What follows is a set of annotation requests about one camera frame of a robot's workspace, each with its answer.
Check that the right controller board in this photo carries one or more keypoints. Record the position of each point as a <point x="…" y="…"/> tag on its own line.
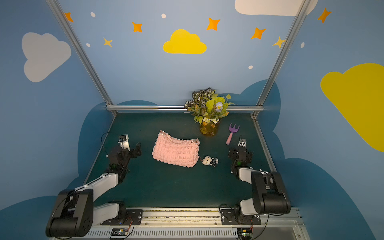
<point x="245" y="234"/>

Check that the controller board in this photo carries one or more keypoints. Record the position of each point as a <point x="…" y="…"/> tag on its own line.
<point x="119" y="233"/>
<point x="245" y="234"/>

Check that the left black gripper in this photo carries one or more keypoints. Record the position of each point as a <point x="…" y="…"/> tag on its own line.
<point x="132" y="151"/>

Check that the pink puffy bag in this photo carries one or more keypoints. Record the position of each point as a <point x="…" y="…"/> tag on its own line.
<point x="173" y="151"/>

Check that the left frame post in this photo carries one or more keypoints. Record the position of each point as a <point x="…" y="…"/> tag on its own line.
<point x="75" y="42"/>

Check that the aluminium front rail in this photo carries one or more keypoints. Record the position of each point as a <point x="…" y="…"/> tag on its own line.
<point x="202" y="223"/>

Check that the white plush keychain decoration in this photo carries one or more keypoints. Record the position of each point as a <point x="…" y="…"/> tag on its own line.
<point x="209" y="161"/>

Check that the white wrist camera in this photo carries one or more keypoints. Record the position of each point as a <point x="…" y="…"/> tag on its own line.
<point x="124" y="142"/>
<point x="242" y="143"/>

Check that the potted artificial plant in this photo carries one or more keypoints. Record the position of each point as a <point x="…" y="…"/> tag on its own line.
<point x="208" y="108"/>

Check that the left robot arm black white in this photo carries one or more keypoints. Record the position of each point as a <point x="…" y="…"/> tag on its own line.
<point x="74" y="212"/>

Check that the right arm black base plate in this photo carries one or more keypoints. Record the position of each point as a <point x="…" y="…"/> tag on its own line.
<point x="231" y="217"/>

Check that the back frame bar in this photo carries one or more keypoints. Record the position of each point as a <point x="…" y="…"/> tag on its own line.
<point x="178" y="108"/>

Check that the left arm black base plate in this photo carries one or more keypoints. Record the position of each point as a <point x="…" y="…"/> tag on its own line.
<point x="130" y="216"/>

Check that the left controller board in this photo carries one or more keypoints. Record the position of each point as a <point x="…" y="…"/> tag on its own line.
<point x="119" y="233"/>

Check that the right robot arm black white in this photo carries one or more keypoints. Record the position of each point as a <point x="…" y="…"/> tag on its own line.
<point x="269" y="195"/>

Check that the purple toy garden fork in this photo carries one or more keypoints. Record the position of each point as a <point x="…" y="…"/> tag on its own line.
<point x="233" y="128"/>

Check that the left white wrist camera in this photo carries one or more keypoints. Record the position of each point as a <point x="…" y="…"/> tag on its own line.
<point x="124" y="142"/>

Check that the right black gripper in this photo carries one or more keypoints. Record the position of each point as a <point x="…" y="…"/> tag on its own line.
<point x="237" y="152"/>

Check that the frame post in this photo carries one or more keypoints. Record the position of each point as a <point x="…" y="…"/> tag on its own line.
<point x="75" y="42"/>
<point x="291" y="36"/>

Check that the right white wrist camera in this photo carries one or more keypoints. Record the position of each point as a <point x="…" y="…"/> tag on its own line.
<point x="242" y="143"/>

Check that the right frame post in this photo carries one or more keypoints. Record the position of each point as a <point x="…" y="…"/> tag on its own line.
<point x="291" y="36"/>

